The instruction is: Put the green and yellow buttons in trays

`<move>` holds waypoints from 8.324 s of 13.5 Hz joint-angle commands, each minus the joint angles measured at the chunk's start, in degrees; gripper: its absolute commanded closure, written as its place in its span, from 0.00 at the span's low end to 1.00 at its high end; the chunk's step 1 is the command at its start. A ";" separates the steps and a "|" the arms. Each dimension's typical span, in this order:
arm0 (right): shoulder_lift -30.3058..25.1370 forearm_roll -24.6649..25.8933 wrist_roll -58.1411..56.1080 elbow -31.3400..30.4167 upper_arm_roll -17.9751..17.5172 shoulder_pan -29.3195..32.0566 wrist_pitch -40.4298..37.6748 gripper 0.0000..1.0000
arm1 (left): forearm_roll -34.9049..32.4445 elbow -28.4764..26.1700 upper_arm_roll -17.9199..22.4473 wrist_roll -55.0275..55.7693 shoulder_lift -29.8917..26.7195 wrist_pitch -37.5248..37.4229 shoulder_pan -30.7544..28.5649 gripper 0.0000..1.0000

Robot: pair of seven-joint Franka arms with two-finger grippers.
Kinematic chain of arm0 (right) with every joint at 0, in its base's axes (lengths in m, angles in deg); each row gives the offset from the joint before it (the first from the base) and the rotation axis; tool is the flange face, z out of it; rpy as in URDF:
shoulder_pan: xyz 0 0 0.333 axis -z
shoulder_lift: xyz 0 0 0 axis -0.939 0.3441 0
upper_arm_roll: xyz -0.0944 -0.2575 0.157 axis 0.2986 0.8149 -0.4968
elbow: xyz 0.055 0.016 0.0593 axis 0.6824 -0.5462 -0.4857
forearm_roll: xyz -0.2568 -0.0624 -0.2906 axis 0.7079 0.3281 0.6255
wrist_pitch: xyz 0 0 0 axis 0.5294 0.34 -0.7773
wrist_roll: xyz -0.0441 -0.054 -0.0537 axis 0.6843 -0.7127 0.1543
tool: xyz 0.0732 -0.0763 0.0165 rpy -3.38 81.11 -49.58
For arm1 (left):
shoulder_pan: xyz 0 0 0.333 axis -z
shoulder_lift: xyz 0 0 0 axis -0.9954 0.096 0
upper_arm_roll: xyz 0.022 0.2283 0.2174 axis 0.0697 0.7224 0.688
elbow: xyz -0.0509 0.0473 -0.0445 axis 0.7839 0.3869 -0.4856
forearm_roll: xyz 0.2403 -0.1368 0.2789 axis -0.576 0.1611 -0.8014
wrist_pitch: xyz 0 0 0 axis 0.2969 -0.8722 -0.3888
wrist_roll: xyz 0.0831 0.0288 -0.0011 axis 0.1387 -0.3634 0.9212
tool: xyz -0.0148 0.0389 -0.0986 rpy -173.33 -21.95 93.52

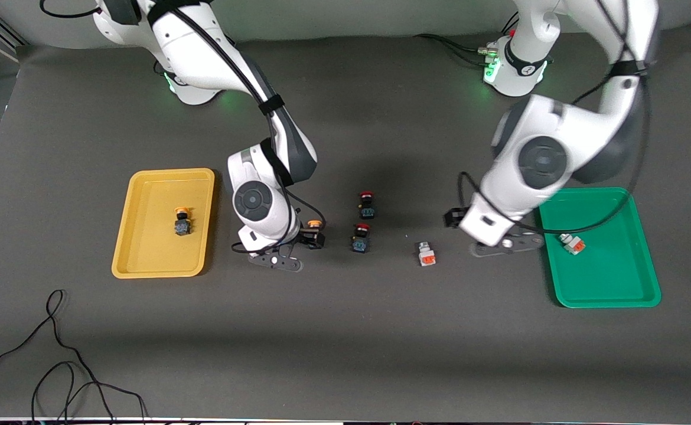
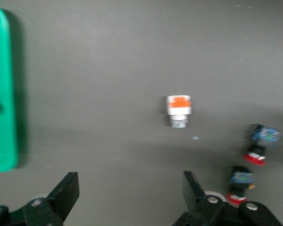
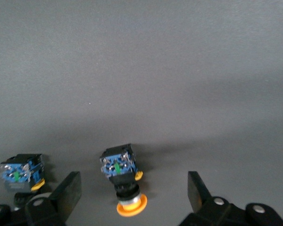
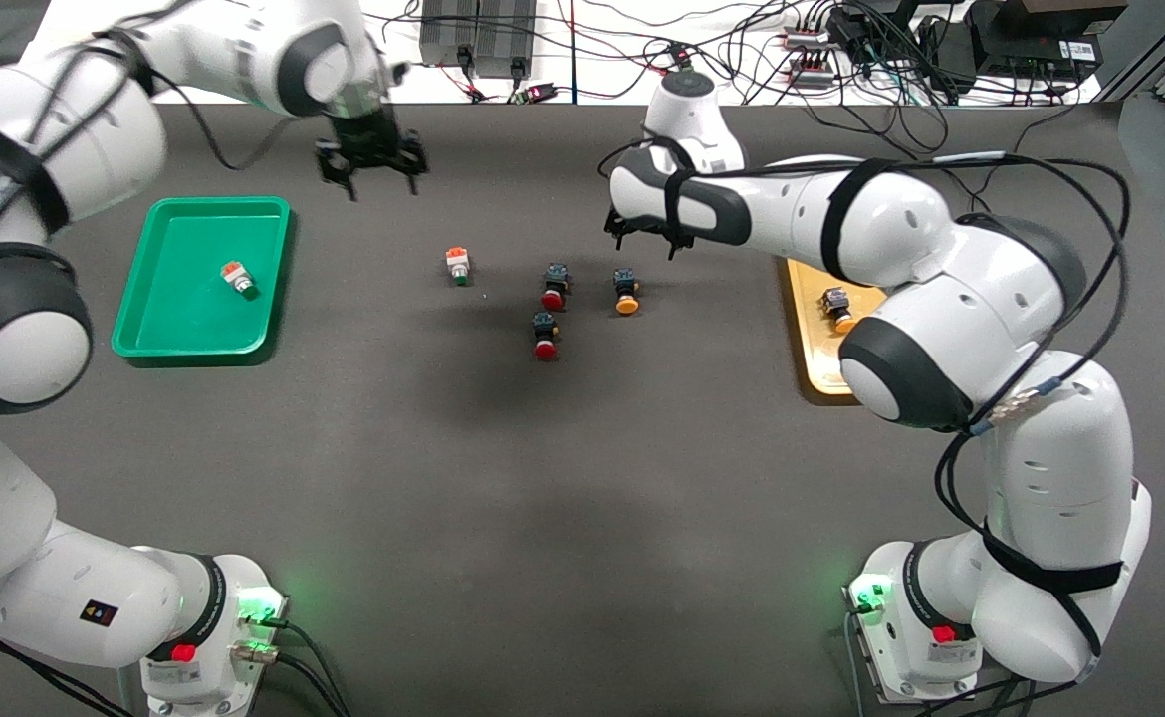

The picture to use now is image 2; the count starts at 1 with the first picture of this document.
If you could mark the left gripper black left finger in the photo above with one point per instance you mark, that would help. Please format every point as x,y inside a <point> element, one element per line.
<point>61,200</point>

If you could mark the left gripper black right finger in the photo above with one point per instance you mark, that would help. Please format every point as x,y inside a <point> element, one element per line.
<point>195,204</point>

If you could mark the green plastic tray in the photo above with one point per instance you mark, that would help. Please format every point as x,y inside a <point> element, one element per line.
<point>2,58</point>

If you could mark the dark grey table mat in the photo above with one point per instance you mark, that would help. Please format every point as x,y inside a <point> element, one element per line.
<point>108,47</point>

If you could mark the red push button switch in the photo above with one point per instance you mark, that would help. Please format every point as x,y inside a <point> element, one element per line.
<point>240,186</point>
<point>261,143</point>

